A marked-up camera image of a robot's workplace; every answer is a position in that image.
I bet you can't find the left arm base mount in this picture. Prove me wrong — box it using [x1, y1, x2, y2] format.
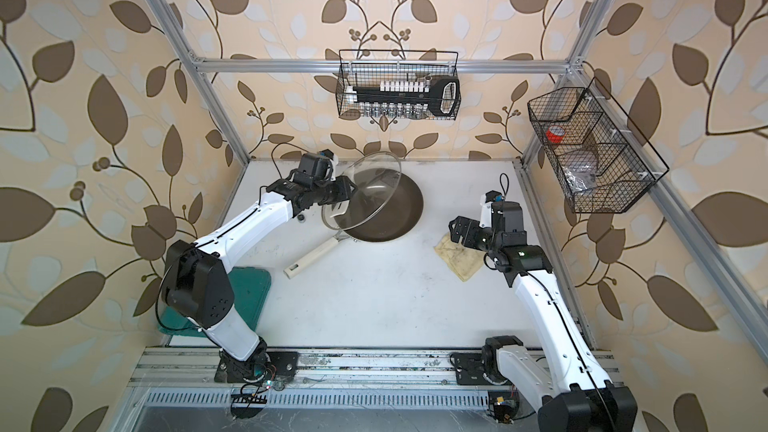
[214, 350, 299, 384]

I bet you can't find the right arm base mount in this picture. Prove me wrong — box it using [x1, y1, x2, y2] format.
[449, 351, 520, 387]

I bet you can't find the yellow cloth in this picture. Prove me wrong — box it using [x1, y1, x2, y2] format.
[434, 234, 484, 282]

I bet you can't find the green plastic case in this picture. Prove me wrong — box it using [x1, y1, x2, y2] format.
[158, 267, 272, 338]

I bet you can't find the side wire basket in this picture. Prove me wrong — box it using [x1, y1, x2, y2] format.
[527, 78, 670, 214]

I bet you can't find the glass pot lid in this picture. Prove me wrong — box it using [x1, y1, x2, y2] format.
[321, 151, 402, 230]

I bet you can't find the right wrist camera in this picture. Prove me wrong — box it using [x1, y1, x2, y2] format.
[479, 190, 504, 228]

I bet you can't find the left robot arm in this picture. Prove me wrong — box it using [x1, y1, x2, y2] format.
[159, 176, 357, 363]

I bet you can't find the socket set holder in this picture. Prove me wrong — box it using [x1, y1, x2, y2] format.
[336, 76, 461, 117]

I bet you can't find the brown frying pan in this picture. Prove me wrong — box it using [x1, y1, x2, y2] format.
[283, 169, 424, 279]

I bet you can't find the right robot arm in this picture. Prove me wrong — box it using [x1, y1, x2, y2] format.
[449, 193, 638, 431]

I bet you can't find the clear plastic bag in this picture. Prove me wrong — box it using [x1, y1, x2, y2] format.
[560, 150, 598, 195]

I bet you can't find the back wire basket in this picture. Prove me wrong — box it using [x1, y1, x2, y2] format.
[335, 48, 462, 120]

